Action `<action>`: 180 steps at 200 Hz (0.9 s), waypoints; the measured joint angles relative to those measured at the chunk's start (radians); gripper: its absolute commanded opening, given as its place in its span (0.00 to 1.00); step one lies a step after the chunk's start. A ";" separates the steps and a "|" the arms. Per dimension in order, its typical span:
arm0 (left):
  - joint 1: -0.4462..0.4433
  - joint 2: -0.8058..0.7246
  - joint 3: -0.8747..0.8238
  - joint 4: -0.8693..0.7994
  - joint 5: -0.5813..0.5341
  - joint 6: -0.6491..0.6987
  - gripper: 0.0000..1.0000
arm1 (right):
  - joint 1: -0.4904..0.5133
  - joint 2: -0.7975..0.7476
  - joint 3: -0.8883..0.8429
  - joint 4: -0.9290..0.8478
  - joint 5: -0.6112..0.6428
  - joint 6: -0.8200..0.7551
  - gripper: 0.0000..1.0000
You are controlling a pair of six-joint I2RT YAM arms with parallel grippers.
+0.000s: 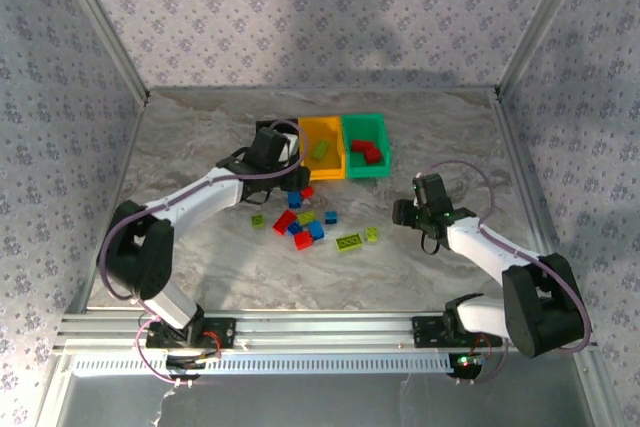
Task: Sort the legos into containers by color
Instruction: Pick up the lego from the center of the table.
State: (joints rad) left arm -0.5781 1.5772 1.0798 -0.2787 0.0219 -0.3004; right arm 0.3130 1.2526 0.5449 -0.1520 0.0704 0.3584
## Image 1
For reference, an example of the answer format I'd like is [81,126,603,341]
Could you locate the long red lego brick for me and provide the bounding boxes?
[272,209,298,237]

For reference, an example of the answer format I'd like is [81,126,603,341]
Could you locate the yellow plastic bin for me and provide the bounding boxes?
[298,115,348,182]

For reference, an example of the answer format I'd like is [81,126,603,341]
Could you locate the green plastic bin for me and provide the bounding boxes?
[340,112,393,180]

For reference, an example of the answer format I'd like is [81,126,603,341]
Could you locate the black plastic bin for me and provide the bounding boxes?
[254,118,303,168]

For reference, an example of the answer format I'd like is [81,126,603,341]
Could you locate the black right control board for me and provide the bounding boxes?
[447,352,485,382]

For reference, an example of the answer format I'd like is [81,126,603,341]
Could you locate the black control board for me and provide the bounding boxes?
[164,354,207,382]
[447,352,485,382]

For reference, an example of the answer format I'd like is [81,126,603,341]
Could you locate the black left control board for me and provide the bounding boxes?
[164,354,207,382]

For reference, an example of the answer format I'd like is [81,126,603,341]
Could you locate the black right gripper cable loop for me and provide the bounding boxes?
[419,230,442,256]

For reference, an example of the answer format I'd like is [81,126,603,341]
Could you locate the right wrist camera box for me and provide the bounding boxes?
[412,172,455,216]

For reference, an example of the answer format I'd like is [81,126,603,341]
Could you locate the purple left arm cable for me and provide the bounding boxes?
[97,119,307,388]

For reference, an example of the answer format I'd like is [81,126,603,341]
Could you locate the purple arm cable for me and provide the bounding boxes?
[97,119,307,388]
[424,159,594,386]

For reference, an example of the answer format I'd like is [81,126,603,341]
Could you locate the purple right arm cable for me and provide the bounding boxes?
[424,159,594,386]

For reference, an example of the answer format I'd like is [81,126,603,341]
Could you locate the aluminium back rail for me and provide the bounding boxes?
[144,86,501,96]

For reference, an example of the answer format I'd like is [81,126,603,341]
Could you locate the aluminium side rail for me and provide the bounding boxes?
[67,96,151,316]
[492,89,569,311]

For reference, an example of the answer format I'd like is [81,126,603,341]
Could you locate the red wire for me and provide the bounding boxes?
[472,334,494,359]
[201,330,224,359]

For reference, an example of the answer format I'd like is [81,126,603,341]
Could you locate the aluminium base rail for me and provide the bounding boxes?
[52,310,600,354]

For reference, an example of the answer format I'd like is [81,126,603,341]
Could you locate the white slotted cable duct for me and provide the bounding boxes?
[72,352,454,376]

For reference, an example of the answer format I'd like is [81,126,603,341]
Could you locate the aluminium corner post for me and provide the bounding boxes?
[49,0,151,104]
[494,0,596,98]

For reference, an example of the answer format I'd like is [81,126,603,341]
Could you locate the aluminium frame leg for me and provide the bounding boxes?
[574,351,617,427]
[34,352,76,427]

